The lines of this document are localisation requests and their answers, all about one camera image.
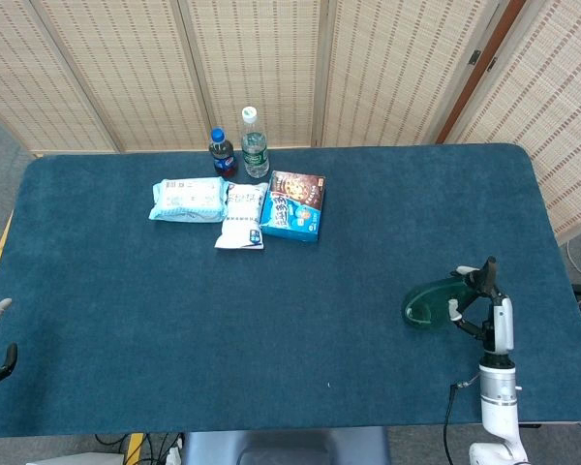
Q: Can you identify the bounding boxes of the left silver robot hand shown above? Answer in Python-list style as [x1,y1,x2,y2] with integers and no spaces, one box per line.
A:
[0,288,19,393]

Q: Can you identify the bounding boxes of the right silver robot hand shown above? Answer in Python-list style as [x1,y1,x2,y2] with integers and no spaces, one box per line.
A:
[447,263,516,355]

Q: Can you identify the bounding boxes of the green spray bottle black trigger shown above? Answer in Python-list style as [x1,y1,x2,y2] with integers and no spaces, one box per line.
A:
[400,256,498,333]

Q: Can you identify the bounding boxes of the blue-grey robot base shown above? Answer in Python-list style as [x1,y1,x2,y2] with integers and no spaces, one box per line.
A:
[181,425,391,465]

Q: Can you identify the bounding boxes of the clear water bottle green label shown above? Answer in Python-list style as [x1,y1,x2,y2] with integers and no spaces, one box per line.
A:
[240,106,271,179]

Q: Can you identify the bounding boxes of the cola bottle blue cap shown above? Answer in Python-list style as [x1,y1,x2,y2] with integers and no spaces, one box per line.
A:
[208,127,237,177]

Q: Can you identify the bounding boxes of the white box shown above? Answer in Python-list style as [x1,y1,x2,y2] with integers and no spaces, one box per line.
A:
[38,451,127,465]

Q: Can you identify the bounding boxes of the blue carpet table cover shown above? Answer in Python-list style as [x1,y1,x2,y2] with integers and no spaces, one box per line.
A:
[0,142,581,440]

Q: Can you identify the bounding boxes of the narrow bamboo folding screen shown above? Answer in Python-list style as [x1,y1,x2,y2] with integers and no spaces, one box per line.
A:
[444,0,581,243]

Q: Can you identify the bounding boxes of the blue cookie box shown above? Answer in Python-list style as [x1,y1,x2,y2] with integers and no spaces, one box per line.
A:
[260,170,327,243]

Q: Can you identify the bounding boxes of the light blue wet wipes pack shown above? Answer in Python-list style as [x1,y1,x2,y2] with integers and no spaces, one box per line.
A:
[147,176,230,224]

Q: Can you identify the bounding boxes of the white snack bag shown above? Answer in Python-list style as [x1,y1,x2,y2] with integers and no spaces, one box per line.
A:
[214,181,270,252]

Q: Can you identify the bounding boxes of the wide bamboo folding screen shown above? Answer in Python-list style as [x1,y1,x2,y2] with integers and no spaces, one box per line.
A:
[0,0,495,156]

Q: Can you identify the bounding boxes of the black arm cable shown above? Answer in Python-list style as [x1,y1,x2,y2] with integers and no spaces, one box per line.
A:
[443,375,481,465]

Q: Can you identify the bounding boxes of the black floor cables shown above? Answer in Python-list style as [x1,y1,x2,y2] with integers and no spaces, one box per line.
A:
[94,432,185,465]

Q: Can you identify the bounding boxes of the brown wooden post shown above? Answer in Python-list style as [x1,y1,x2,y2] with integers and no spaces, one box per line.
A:
[435,0,528,144]

